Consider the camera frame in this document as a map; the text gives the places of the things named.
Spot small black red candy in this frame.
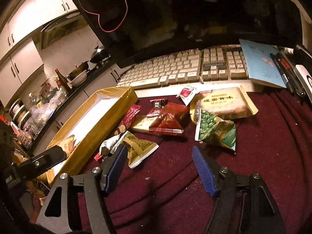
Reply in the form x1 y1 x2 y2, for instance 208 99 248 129
146 98 168 117

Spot golden pastry packet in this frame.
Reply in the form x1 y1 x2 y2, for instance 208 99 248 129
57 135 76 156

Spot large cracker packet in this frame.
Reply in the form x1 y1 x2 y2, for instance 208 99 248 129
190 86 259 124

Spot long red snack packet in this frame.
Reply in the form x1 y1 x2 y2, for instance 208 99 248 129
114 104 141 135

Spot green pea snack packet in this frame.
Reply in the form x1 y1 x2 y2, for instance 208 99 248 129
195 109 236 152

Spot black wok with lid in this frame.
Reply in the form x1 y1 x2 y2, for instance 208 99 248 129
89 46 110 64

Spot black pen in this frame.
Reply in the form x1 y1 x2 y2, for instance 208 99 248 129
270 53 306 97

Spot olive gold snack packet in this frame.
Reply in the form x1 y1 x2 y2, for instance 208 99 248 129
120 131 159 169

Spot orange cable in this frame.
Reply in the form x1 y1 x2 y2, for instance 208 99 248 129
76 0 129 33

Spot small red white sachet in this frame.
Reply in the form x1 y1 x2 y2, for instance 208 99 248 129
176 86 198 106

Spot white bowl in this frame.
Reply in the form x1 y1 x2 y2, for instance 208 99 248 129
70 70 87 87

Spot blue notebook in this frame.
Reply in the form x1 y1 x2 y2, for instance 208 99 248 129
239 39 286 88

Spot range hood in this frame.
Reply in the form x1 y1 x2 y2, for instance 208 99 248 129
39 10 87 49

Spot gold cardboard box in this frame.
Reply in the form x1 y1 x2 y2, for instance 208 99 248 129
46 87 137 186

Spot dark glass bottle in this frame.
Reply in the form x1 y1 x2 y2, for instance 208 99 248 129
55 69 71 94

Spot black computer monitor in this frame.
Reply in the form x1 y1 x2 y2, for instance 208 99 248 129
73 0 302 68

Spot red triangular snack packet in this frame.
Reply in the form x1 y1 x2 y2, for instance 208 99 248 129
149 102 188 136

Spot dark red table cloth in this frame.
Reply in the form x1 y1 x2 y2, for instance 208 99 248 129
105 90 311 233

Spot white wrinkled snack packet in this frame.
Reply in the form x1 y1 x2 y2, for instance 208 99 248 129
94 135 120 161

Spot white mechanical keyboard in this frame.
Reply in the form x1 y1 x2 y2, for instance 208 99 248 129
117 45 249 89

